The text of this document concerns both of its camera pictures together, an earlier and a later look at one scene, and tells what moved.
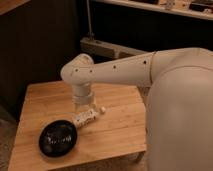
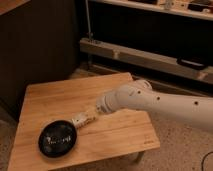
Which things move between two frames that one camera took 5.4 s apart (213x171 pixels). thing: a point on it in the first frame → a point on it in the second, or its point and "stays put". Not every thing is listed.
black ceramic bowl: x=58 y=138 stays put
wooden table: x=120 y=130 stays put
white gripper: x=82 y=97 → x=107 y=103
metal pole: x=90 y=34 stays put
